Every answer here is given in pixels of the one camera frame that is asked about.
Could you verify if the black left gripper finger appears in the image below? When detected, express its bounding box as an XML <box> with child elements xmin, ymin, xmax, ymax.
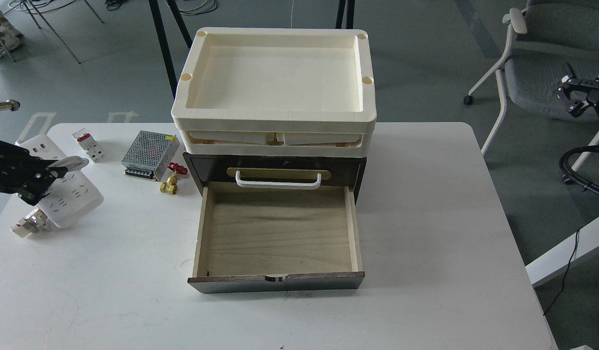
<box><xmin>17</xmin><ymin>176</ymin><xmax>56</xmax><ymax>206</ymax></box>
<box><xmin>29</xmin><ymin>157</ymin><xmax>85</xmax><ymax>183</ymax></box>

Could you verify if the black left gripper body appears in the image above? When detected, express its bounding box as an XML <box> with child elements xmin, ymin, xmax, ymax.
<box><xmin>0</xmin><ymin>141</ymin><xmax>43</xmax><ymax>193</ymax></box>

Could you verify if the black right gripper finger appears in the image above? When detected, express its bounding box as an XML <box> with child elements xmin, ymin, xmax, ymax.
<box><xmin>558</xmin><ymin>73</ymin><xmax>599</xmax><ymax>97</ymax></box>
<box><xmin>557</xmin><ymin>86</ymin><xmax>599</xmax><ymax>118</ymax></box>

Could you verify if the white power strip with cable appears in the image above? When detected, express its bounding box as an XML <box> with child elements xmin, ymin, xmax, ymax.
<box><xmin>17</xmin><ymin>135</ymin><xmax>104</xmax><ymax>228</ymax></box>

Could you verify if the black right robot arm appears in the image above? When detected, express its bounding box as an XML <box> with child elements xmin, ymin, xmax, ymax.
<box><xmin>555</xmin><ymin>66</ymin><xmax>599</xmax><ymax>195</ymax></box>

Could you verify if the white metal connector block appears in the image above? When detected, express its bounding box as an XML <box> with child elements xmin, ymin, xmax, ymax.
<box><xmin>11</xmin><ymin>208</ymin><xmax>48</xmax><ymax>238</ymax></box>

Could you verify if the white red circuit breaker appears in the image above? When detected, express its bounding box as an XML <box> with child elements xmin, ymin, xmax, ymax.
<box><xmin>72</xmin><ymin>128</ymin><xmax>105</xmax><ymax>162</ymax></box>

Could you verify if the grey white office chair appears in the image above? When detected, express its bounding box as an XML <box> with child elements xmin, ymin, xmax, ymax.
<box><xmin>462</xmin><ymin>0</ymin><xmax>599</xmax><ymax>184</ymax></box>

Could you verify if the metal mesh power supply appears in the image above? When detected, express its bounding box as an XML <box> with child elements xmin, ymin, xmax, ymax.
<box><xmin>121</xmin><ymin>130</ymin><xmax>180</xmax><ymax>181</ymax></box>

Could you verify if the white side table edge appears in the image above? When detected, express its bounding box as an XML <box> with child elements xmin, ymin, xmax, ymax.
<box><xmin>526</xmin><ymin>217</ymin><xmax>599</xmax><ymax>288</ymax></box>

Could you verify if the cream plastic tray top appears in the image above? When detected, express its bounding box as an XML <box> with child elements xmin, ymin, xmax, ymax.
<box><xmin>172</xmin><ymin>27</ymin><xmax>377</xmax><ymax>134</ymax></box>

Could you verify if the cream plastic tray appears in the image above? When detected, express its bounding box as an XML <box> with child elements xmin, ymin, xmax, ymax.
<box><xmin>172</xmin><ymin>27</ymin><xmax>377</xmax><ymax>134</ymax></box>
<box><xmin>180</xmin><ymin>130</ymin><xmax>372</xmax><ymax>158</ymax></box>

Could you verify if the open wooden drawer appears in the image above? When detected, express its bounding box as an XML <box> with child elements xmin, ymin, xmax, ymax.
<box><xmin>188</xmin><ymin>182</ymin><xmax>364</xmax><ymax>293</ymax></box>

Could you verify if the cream plastic lower tray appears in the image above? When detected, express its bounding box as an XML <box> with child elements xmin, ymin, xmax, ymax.
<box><xmin>180</xmin><ymin>130</ymin><xmax>372</xmax><ymax>158</ymax></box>

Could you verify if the black floor cable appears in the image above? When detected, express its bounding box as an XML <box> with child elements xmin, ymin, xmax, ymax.
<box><xmin>542</xmin><ymin>227</ymin><xmax>580</xmax><ymax>316</ymax></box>

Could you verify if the brass valve red handle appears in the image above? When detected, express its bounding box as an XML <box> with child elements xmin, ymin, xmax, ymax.
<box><xmin>160</xmin><ymin>162</ymin><xmax>188</xmax><ymax>195</ymax></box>

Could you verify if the white drawer handle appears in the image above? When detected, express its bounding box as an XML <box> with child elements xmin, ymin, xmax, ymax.
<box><xmin>235</xmin><ymin>170</ymin><xmax>323</xmax><ymax>190</ymax></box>

